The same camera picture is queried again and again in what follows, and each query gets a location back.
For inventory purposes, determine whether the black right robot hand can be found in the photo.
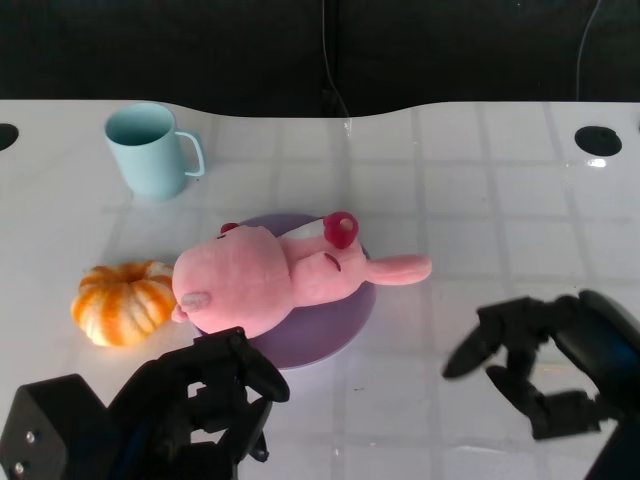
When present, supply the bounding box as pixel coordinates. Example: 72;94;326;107
441;289;640;441

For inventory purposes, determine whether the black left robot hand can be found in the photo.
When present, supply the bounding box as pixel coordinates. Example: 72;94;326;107
105;326;291;480

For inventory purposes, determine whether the pink plush beaver doll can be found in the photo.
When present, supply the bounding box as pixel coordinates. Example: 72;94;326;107
170;210;434;336

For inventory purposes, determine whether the lilac plastic plate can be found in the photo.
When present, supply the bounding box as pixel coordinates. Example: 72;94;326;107
192;213;378;371

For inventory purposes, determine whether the orange white striped pumpkin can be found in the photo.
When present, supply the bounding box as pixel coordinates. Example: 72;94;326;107
70;260;178;348

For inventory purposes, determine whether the black round table grommet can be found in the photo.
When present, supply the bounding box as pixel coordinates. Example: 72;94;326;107
0;123;20;154
573;125;624;157

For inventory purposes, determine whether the light blue plastic mug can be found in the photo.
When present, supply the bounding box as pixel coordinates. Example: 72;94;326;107
103;102;207;202

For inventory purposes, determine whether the thin grey hanging cable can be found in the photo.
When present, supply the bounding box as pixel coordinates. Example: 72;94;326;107
574;0;604;101
320;0;351;119

